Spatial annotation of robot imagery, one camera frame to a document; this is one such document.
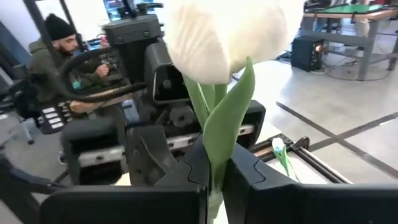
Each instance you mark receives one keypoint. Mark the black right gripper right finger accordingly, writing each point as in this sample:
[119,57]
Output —
[311,205]

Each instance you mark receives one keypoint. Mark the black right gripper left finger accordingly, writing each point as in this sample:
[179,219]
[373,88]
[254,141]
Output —
[124,205]

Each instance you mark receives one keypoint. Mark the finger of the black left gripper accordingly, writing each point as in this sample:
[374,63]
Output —
[149,155]

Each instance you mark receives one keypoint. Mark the white artificial tulip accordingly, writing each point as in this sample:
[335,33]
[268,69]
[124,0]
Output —
[277,144]
[217,37]

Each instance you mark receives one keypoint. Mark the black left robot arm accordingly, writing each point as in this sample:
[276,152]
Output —
[133,34]

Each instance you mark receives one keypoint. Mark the black labelled device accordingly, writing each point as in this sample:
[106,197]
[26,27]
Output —
[54,118]

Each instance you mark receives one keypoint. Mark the person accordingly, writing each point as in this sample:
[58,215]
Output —
[46,71]

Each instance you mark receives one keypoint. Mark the black office chair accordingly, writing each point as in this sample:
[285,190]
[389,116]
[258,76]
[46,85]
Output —
[18,96]

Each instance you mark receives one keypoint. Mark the black computer box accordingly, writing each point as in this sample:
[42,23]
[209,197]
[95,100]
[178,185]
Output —
[306,53]

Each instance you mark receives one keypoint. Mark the grey metal work table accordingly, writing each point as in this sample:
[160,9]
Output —
[367,43]

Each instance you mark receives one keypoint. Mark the green table mat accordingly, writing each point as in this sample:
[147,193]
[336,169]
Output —
[351,8]

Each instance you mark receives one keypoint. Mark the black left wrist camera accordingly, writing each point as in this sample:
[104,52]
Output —
[164,84]

